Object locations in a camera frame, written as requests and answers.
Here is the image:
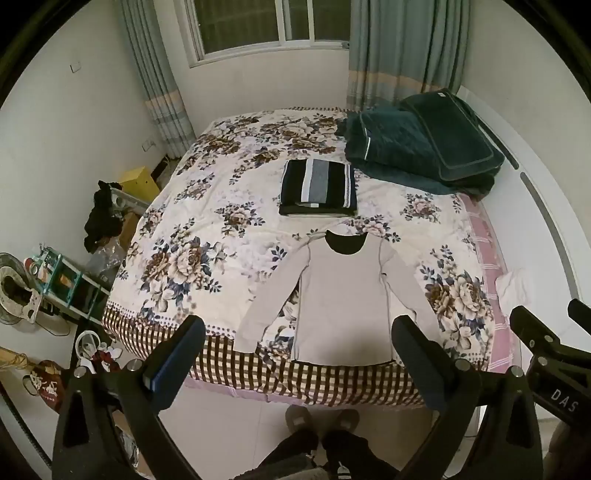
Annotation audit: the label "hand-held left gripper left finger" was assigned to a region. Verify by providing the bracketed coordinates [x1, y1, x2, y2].
[52, 315, 207, 480]

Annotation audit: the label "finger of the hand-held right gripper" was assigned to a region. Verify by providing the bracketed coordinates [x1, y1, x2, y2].
[510, 305, 566, 358]
[568, 299, 591, 334]

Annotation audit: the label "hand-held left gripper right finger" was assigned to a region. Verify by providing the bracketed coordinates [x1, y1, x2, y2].
[390, 315, 544, 480]

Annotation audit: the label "grey long-sleeve shirt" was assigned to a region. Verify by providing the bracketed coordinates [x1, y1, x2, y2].
[233, 229, 444, 365]

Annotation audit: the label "person's right forearm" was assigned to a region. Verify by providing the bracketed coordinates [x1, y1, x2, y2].
[549, 420, 591, 480]

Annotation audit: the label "black clothes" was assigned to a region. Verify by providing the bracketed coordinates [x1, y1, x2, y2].
[83, 181, 124, 254]

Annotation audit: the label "white cloth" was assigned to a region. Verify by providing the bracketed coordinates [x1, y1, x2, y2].
[495, 270, 536, 319]

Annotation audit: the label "brown slipper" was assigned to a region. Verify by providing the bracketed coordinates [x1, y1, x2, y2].
[323, 408, 361, 439]
[285, 406, 319, 439]

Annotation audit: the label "pink checked bed sheet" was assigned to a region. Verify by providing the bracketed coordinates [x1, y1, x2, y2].
[455, 191, 522, 372]

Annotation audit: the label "person's right leg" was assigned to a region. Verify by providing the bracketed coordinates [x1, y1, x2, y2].
[321, 429, 402, 480]

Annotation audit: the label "white headboard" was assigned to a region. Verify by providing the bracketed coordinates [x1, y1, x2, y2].
[455, 88, 591, 305]

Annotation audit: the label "clear plastic bag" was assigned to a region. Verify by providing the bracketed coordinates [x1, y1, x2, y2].
[85, 244, 125, 282]

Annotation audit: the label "red patterned bag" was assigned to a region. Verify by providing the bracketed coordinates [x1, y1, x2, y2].
[23, 360, 65, 411]

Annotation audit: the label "teal shelf rack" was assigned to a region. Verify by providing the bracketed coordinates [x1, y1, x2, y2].
[30, 247, 112, 321]

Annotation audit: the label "floral blanket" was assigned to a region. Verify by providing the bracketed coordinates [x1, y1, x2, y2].
[100, 107, 497, 407]

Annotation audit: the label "standing fan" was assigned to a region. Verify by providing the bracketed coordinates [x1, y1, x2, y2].
[0, 252, 70, 335]

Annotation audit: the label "yellow box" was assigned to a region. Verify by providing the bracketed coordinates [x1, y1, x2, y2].
[119, 167, 161, 204]

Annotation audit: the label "striped folded sweater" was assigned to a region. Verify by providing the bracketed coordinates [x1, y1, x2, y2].
[278, 159, 358, 217]

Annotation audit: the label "dark green pillow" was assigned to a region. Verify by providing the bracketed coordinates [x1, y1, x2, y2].
[399, 88, 506, 183]

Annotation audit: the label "dark green quilt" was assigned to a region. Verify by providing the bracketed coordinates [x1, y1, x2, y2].
[335, 108, 497, 199]

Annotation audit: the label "grey-green curtain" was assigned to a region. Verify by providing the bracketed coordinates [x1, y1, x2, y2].
[117, 0, 197, 160]
[345, 0, 472, 114]

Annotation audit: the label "window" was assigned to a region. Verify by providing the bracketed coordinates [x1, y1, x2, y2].
[185, 0, 352, 69]

